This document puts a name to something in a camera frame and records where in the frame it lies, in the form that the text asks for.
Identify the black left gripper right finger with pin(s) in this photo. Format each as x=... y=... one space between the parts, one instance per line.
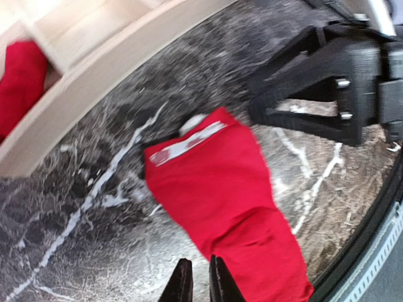
x=222 y=286

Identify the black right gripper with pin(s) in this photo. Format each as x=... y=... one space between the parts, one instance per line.
x=331 y=82

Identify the red sock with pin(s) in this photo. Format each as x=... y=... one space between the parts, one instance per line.
x=22 y=84
x=214 y=182

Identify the white slotted cable duct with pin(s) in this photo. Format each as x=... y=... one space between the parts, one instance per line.
x=373 y=260

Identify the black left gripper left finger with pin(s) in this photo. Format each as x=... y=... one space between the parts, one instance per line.
x=180 y=285

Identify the black front rail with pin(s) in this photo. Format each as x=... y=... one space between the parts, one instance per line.
x=337 y=272

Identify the wooden compartment tray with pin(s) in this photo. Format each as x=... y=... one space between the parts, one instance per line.
x=91 y=46

